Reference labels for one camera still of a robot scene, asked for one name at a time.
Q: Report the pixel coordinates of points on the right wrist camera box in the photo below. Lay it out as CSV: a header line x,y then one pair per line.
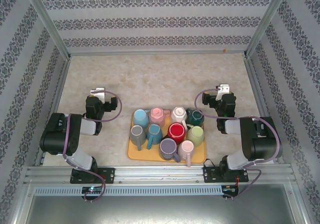
x,y
223,90

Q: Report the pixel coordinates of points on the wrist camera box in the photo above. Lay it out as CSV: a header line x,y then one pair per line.
x,y
223,90
98,93

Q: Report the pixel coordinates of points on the light blue mug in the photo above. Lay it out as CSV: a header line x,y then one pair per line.
x,y
140,118

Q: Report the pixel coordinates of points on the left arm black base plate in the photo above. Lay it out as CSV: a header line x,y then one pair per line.
x,y
110,175

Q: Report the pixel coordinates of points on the grey mug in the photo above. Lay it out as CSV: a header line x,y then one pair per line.
x,y
136,132

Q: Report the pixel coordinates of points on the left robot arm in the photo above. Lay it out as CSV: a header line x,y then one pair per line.
x,y
57,136

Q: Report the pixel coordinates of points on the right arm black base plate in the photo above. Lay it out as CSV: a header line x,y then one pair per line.
x,y
208,175

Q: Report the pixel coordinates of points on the yellow tray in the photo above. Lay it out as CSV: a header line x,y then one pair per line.
x,y
135,155

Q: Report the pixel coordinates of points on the grey metal bottom panel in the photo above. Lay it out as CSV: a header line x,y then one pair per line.
x,y
160,211

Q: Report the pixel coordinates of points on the aluminium side rail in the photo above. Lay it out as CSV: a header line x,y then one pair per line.
x,y
62,83
253,83

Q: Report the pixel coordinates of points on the pink hexagonal mug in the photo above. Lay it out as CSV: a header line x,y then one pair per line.
x,y
157,115

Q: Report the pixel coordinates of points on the purple mug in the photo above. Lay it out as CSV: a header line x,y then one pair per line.
x,y
167,147

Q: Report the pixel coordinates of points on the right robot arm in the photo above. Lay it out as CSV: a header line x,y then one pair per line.
x,y
262,141

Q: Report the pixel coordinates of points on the circuit board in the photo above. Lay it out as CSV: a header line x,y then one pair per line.
x,y
92,189
230,189

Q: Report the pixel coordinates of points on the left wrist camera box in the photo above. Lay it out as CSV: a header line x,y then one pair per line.
x,y
98,93

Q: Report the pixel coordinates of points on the aluminium frame post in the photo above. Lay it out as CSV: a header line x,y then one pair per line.
x,y
47,21
268,21

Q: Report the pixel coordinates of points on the right circuit board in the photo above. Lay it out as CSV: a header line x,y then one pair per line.
x,y
230,189

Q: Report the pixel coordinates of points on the dark green mug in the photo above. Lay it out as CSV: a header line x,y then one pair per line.
x,y
196,117

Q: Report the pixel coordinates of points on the left circuit board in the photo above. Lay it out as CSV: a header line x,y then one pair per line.
x,y
92,189

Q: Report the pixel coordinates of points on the light green mug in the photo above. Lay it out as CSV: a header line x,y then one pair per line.
x,y
196,135

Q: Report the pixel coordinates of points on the red mug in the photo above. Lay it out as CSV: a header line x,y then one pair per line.
x,y
176,133

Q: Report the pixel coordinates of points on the light pink mug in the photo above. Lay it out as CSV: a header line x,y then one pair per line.
x,y
186,148

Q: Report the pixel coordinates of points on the white hexagonal mug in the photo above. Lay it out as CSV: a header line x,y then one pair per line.
x,y
178,113

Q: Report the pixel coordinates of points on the aluminium mounting rail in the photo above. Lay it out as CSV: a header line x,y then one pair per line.
x,y
160,174

